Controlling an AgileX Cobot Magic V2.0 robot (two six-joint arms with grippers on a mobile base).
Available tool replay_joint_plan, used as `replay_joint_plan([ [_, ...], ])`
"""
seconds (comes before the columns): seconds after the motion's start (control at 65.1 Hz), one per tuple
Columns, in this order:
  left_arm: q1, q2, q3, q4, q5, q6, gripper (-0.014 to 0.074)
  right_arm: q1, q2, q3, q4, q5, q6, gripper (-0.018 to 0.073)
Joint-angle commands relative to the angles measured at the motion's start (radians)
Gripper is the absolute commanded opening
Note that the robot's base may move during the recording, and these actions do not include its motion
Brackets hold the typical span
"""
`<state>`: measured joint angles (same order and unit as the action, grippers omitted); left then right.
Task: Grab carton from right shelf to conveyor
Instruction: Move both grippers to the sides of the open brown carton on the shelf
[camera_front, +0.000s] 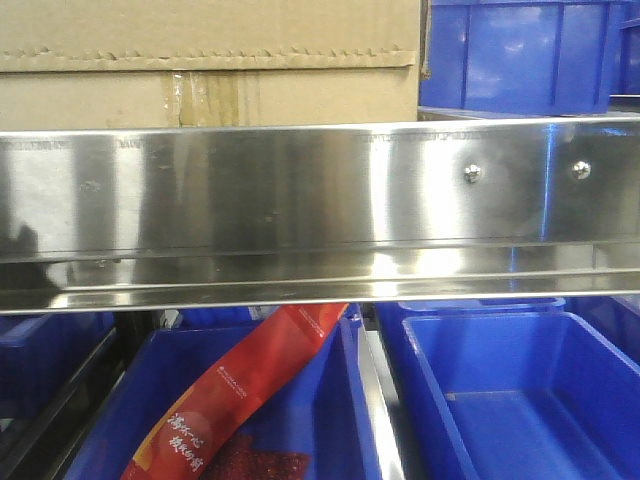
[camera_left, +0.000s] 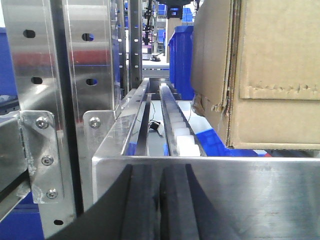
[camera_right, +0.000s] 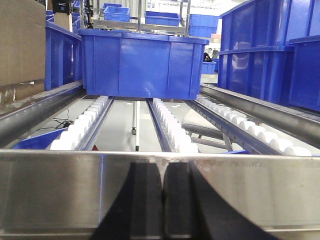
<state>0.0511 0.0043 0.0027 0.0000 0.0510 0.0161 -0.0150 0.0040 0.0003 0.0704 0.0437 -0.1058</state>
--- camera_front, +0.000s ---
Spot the brown cardboard carton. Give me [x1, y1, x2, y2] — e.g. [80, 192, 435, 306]
[1, 1, 431, 130]

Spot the left shelf screw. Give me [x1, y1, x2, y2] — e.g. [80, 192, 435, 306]
[463, 163, 483, 184]

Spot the shelf screw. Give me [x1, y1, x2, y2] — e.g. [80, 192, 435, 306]
[571, 160, 592, 181]
[463, 163, 483, 184]

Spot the blue bin upper shelf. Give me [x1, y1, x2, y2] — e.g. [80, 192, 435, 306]
[419, 1, 631, 116]

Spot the right shelf screw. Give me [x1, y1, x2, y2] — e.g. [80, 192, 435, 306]
[571, 160, 592, 181]

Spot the blue bin with snack bag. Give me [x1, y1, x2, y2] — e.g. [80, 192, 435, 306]
[66, 305, 381, 479]

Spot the red snack bag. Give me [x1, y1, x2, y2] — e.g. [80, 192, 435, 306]
[121, 303, 348, 479]

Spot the empty blue bin lower right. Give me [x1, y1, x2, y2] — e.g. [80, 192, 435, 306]
[402, 313, 639, 479]

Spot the blue bin lower left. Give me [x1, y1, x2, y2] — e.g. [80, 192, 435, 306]
[1, 312, 114, 418]

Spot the stainless steel shelf rail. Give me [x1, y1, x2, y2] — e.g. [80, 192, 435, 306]
[1, 114, 639, 314]

